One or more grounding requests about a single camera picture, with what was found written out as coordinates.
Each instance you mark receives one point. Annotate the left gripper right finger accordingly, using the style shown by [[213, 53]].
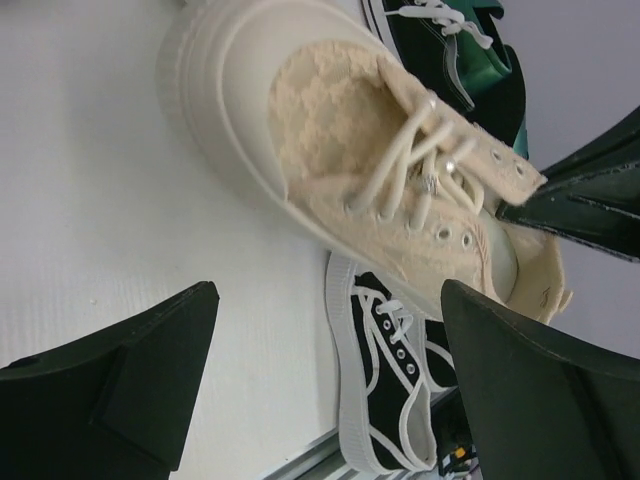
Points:
[[540, 403]]

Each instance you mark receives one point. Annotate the aluminium mounting rail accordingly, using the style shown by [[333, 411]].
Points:
[[321, 459]]

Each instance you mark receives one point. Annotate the teal heel shoe lower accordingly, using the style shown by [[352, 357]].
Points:
[[492, 77]]

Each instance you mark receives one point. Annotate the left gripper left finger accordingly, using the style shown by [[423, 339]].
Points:
[[115, 404]]

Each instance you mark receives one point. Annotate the beige lace sneaker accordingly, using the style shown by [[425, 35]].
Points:
[[304, 113]]

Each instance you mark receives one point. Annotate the black sneaker lower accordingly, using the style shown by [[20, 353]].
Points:
[[415, 33]]

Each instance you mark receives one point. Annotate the black white sneaker right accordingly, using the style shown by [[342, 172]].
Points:
[[385, 415]]

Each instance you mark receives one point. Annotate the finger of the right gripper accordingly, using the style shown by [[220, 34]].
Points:
[[592, 196]]

